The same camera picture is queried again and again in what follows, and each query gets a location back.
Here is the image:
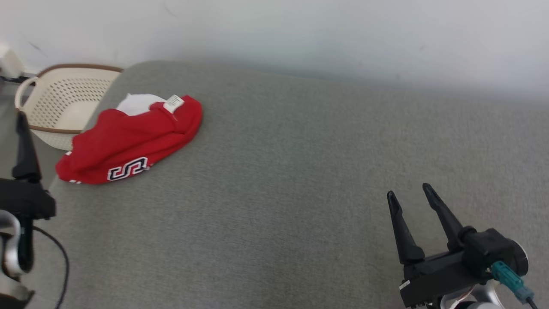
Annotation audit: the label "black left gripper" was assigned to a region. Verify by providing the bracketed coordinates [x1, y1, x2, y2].
[0, 110, 57, 221]

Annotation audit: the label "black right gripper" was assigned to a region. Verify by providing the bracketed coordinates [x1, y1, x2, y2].
[387, 183, 518, 309]

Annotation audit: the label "red jersey white sleeves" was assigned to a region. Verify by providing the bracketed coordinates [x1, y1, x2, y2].
[55, 93, 203, 185]

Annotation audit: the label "cream perforated laundry basket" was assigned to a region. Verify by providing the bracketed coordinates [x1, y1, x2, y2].
[14, 64, 124, 151]

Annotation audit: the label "white box device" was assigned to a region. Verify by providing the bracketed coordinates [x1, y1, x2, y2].
[0, 43, 27, 80]

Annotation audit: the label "teal cable connector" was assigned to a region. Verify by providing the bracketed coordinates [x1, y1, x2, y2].
[491, 261, 536, 304]

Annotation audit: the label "thin black cable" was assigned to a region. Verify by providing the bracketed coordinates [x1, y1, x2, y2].
[32, 225, 70, 309]

